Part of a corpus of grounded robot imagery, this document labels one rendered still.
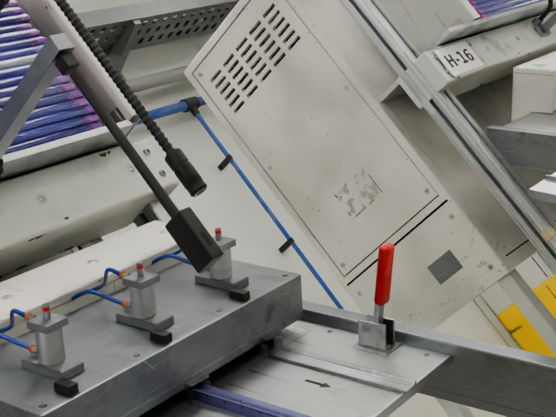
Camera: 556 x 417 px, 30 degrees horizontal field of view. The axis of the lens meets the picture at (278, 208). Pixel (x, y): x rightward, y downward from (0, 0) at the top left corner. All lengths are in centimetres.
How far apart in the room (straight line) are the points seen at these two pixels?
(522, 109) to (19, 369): 128
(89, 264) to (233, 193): 254
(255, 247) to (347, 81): 164
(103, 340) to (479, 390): 35
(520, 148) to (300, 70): 45
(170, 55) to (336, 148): 199
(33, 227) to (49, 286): 9
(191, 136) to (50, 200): 255
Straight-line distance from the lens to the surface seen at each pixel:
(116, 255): 107
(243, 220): 352
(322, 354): 100
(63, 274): 103
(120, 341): 92
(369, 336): 100
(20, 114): 86
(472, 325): 401
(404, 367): 98
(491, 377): 99
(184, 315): 96
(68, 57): 81
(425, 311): 195
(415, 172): 187
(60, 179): 112
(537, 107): 195
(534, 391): 98
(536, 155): 176
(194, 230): 76
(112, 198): 114
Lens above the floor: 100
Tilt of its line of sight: 10 degrees up
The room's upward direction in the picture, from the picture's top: 37 degrees counter-clockwise
